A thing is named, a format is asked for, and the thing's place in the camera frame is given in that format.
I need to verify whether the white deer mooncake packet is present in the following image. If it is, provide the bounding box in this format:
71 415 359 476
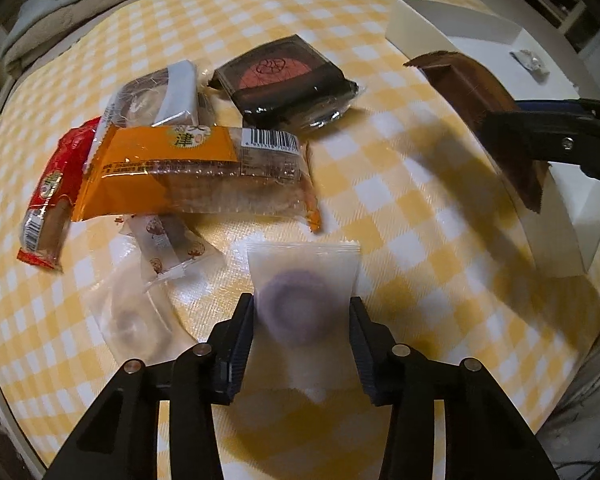
100 60 215 128

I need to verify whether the beige donut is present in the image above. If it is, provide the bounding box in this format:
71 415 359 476
85 255 178 365

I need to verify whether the black red mooncake packet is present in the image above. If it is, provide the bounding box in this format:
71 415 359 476
209 35 361 133

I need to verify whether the yellow white checkered cloth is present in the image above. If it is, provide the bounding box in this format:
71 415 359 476
0 0 600 480

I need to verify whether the brown foil snack packet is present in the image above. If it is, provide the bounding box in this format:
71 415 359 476
404 51 548 214

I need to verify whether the small clear patterned snack packet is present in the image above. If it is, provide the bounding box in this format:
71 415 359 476
122 214 225 287

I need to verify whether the small white candy packet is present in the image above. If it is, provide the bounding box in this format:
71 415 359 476
509 49 550 82

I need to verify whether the beige folded blanket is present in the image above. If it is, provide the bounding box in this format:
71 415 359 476
0 0 221 68

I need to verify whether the orange pastry packet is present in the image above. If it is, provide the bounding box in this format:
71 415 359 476
72 126 322 232

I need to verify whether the purple donut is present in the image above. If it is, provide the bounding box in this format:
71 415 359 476
244 242 361 401

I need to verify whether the red pastry packet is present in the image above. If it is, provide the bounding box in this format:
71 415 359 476
17 117 100 272

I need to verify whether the white cardboard tray box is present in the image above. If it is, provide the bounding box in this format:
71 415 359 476
386 0 600 278

